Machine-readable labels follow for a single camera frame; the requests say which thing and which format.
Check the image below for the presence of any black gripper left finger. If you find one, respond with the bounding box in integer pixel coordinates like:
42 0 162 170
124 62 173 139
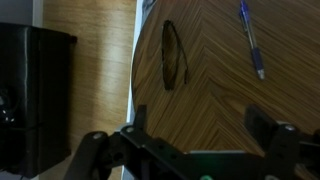
63 105 157 180

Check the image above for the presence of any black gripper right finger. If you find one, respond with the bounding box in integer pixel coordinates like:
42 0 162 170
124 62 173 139
244 105 299 180

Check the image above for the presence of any blue ballpoint pen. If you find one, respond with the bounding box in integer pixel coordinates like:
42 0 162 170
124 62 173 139
239 0 265 80

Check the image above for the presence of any wooden oval side table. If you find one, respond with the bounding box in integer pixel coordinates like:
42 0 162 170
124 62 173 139
131 0 320 180

